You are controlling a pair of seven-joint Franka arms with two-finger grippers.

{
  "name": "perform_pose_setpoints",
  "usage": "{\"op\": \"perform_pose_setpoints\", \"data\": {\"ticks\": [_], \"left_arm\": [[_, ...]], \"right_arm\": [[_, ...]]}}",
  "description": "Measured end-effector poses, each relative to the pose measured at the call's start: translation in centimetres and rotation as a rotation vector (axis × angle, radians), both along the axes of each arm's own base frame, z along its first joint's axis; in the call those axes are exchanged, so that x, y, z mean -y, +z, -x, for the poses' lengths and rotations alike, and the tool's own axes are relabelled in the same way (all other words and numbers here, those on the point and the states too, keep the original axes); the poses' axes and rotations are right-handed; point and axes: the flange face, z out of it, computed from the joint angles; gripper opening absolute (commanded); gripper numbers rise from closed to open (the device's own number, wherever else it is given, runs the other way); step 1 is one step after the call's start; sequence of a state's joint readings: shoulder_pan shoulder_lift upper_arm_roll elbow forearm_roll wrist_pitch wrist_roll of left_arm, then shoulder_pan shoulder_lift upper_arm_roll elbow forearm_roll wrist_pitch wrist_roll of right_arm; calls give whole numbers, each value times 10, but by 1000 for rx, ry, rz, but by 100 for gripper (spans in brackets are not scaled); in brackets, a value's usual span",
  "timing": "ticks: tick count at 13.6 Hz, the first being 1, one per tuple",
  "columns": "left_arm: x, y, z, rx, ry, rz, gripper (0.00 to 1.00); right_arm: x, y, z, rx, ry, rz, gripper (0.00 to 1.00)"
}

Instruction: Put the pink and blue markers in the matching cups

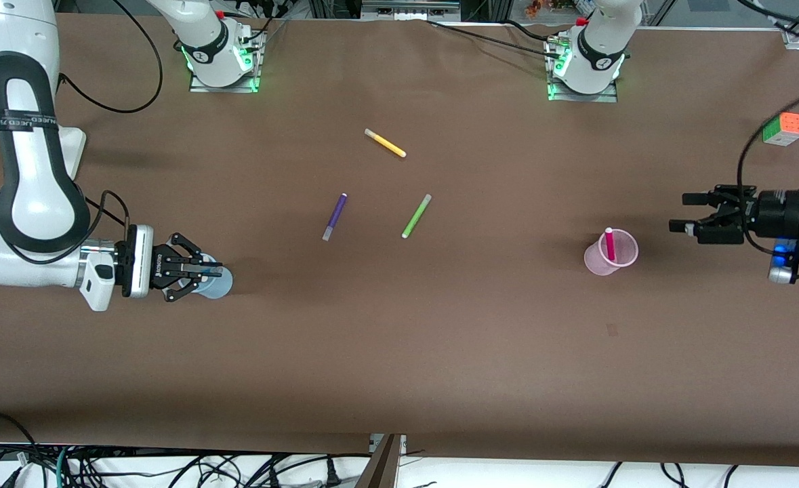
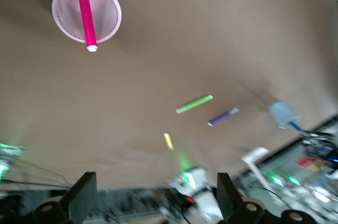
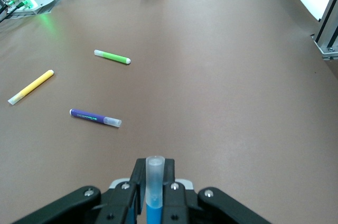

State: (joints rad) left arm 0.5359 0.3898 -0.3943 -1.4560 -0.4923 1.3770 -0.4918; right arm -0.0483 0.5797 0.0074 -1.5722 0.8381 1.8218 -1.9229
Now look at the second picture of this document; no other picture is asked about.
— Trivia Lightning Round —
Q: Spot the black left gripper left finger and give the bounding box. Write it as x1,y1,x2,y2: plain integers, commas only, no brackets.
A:
33,171,98,224

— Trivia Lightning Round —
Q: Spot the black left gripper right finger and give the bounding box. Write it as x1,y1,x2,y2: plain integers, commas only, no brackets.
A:
217,172,275,224

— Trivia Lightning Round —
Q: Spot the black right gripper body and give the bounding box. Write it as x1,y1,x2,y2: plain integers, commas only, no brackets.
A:
301,129,338,156

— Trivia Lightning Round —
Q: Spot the blue marker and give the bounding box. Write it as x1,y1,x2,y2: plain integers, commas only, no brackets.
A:
288,120,306,133

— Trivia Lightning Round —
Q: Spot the pink marker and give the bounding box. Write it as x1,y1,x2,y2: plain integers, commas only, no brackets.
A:
77,0,99,53

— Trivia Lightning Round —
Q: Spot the blue translucent cup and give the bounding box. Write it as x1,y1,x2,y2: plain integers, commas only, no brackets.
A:
267,101,302,129

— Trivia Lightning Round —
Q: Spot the purple marker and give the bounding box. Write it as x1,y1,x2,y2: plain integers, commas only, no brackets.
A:
207,107,240,127

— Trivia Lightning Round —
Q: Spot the yellow marker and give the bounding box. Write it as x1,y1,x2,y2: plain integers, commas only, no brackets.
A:
162,132,175,152

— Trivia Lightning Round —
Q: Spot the green marker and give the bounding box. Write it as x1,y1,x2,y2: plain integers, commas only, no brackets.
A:
175,94,214,115

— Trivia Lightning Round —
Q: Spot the pink translucent cup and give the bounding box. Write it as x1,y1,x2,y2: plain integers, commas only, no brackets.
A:
51,0,123,44

